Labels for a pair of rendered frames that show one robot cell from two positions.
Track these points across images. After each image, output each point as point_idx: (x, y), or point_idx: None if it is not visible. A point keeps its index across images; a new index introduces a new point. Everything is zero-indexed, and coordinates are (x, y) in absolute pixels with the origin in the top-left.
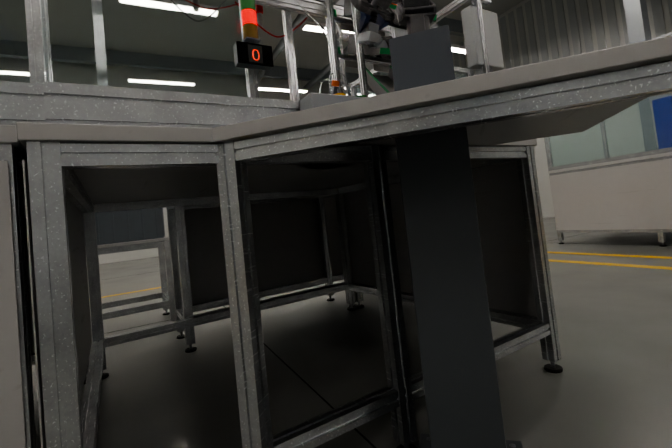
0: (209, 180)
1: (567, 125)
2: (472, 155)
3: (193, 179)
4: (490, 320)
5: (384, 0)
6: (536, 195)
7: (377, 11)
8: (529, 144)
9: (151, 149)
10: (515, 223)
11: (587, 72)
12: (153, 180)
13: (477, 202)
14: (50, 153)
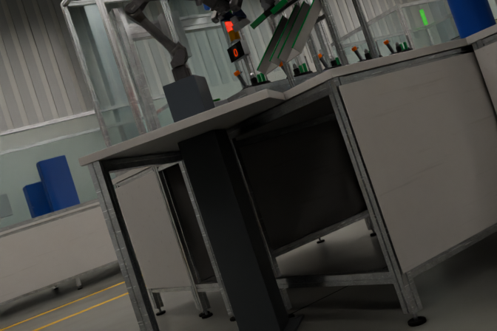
0: (292, 118)
1: (224, 117)
2: (275, 115)
3: (278, 123)
4: (213, 250)
5: (215, 10)
6: (348, 134)
7: (224, 13)
8: (322, 81)
9: None
10: (387, 154)
11: None
12: (262, 130)
13: (410, 115)
14: (155, 168)
